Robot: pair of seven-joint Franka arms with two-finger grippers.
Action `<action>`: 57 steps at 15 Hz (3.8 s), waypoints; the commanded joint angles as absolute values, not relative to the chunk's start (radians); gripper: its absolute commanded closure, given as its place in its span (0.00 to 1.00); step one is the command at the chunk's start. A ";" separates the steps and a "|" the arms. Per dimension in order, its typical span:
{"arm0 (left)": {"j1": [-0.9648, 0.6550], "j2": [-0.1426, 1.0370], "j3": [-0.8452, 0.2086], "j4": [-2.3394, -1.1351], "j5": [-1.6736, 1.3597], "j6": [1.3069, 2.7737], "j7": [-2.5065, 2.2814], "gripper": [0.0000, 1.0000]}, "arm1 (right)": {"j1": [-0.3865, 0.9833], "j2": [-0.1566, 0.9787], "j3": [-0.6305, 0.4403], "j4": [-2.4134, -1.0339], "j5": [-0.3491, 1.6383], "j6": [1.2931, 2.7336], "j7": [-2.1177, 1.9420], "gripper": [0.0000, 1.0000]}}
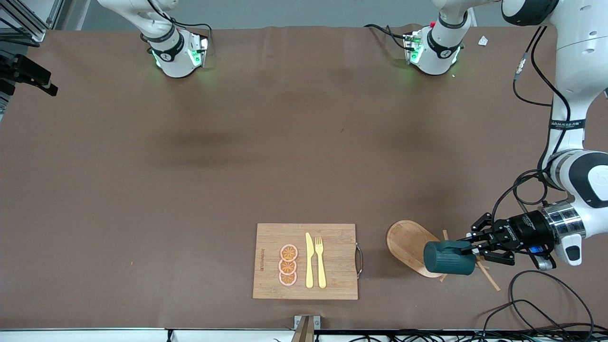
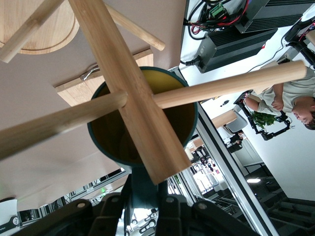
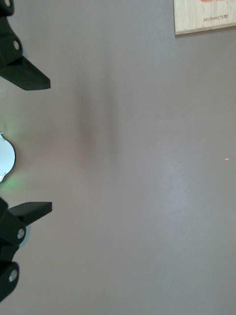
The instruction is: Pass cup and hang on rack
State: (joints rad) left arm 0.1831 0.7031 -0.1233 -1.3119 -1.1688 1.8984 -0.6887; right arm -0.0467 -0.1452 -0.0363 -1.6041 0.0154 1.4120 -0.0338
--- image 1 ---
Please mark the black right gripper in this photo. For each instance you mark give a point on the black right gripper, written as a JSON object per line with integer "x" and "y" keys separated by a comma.
{"x": 24, "y": 70}

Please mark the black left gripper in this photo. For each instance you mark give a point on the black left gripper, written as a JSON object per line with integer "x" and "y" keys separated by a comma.
{"x": 525, "y": 230}

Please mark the teal cup with yellow inside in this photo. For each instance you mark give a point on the teal cup with yellow inside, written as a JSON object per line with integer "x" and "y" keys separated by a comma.
{"x": 446, "y": 259}

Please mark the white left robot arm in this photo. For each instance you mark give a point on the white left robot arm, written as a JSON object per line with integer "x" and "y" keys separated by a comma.
{"x": 579, "y": 57}

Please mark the wooden cup rack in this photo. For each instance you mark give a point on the wooden cup rack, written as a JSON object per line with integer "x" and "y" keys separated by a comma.
{"x": 406, "y": 242}

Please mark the brown table mat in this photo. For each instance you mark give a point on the brown table mat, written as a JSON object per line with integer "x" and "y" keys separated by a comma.
{"x": 142, "y": 190}

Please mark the wooden cutting board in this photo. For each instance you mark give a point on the wooden cutting board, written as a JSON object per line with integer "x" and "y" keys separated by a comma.
{"x": 332, "y": 261}

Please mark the yellow plastic fork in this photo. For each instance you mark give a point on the yellow plastic fork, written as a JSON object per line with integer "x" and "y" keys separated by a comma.
{"x": 321, "y": 270}

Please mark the yellow plastic knife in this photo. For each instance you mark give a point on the yellow plastic knife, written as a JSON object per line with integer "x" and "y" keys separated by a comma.
{"x": 309, "y": 266}

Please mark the small white paper scrap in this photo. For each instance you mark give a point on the small white paper scrap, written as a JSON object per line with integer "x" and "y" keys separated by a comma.
{"x": 483, "y": 41}

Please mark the orange slice toy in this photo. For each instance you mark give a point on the orange slice toy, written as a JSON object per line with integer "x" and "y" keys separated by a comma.
{"x": 289, "y": 252}

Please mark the aluminium frame post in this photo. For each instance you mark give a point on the aluminium frame post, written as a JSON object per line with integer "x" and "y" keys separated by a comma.
{"x": 35, "y": 29}

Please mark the metal bracket with brown bar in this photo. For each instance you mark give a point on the metal bracket with brown bar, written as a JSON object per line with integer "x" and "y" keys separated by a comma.
{"x": 306, "y": 327}

